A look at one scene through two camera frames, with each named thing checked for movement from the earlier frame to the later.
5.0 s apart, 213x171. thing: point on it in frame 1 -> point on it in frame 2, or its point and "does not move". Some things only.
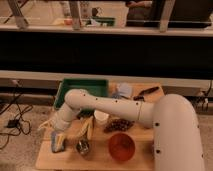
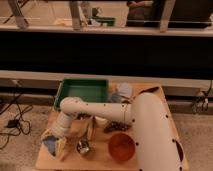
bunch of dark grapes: [118, 124] does not move
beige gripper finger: [47, 125] -> [48, 133]
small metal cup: [82, 146] does not move
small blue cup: [116, 95] does not move
